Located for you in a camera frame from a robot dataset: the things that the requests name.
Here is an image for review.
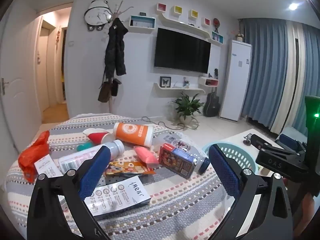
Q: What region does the red and white paper cup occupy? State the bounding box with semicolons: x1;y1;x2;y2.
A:
83;128;114;145

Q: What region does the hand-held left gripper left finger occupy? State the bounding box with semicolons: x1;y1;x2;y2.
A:
27;145;112;240

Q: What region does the white curved wall shelf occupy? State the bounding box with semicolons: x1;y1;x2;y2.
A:
160;12;224;45

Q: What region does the black acoustic guitar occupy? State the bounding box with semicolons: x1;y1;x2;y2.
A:
204;69;221;117

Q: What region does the black floor cable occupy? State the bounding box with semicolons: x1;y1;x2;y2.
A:
142;116;200;130

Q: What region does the black flat television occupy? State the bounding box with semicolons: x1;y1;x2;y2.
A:
153;28;212;74

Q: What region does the yellow cartoon snack wrapper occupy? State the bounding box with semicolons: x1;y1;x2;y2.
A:
104;161;156;178

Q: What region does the teal plastic packet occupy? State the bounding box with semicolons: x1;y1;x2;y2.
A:
76;141;94;152

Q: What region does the large white printed box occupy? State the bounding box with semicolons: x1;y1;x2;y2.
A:
84;176;151;218

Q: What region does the orange paper cup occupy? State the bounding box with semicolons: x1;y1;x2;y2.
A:
113;122;154;147

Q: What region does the person's right forearm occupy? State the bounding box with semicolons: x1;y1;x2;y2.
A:
301;193;320;233

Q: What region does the blue and white curtain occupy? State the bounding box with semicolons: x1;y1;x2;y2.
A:
237;19;320;135

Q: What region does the small black hanging bag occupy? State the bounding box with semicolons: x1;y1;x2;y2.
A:
111;78;122;97

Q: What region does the clear bottle with blue cap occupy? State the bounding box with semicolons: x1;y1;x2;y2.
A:
152;132;210;174

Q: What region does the white coffee table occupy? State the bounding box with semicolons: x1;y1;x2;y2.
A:
226;129;284;178

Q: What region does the panda wall clock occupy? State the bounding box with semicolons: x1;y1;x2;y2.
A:
84;0;112;32

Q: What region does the light blue chair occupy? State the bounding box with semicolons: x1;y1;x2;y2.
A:
276;126;309;143

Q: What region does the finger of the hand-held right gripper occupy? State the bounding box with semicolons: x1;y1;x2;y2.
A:
251;133;305;156
279;133;308;153

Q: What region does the black hanging jacket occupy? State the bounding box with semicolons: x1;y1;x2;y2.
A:
104;18;129;79

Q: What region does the long teal-edged box shelf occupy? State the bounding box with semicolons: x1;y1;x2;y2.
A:
129;15;156;29

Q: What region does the red plastic bag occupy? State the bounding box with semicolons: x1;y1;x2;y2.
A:
18;130;50;183

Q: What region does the brown hanging bag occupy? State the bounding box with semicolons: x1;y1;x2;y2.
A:
98;79;112;103

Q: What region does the white and red box shelf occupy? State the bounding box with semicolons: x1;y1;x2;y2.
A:
198;76;218;87

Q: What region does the pink plastic packet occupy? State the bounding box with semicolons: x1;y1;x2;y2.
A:
132;146;160;167

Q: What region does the white plastic bottle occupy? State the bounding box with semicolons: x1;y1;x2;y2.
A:
58;140;125;173

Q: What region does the white standing air conditioner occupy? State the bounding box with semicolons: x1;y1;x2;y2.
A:
219;40;252;123

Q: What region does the red printed carton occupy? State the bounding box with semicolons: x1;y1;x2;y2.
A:
159;143;198;179

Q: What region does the small white printed box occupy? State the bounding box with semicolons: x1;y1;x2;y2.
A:
34;155;63;178

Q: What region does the white door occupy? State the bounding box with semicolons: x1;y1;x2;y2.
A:
0;5;43;153

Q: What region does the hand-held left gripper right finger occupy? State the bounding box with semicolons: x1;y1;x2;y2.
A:
208;144;293;240

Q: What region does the teal plastic laundry basket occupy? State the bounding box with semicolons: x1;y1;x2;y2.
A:
202;142;258;178

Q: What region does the white low wall shelf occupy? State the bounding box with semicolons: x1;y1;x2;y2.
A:
154;82;205;94

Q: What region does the green potted plant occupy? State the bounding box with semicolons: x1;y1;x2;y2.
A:
169;92;204;124

